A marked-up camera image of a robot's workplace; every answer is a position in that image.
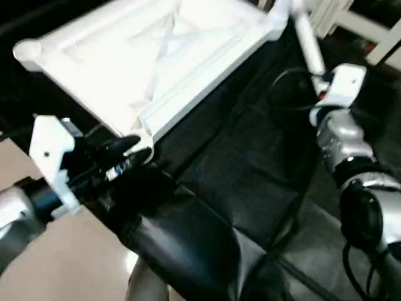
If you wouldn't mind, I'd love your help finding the white plastic table leg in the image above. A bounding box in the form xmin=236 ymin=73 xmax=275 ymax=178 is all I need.
xmin=290 ymin=0 xmax=328 ymax=81

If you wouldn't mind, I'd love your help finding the white glass-door cabinet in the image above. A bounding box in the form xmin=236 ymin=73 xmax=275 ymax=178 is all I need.
xmin=310 ymin=0 xmax=401 ymax=66

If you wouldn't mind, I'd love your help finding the white plastic table top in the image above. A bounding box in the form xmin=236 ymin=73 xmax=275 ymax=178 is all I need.
xmin=13 ymin=0 xmax=290 ymax=146

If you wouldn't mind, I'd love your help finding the black work mat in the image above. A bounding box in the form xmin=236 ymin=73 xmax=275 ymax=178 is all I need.
xmin=0 ymin=0 xmax=401 ymax=301

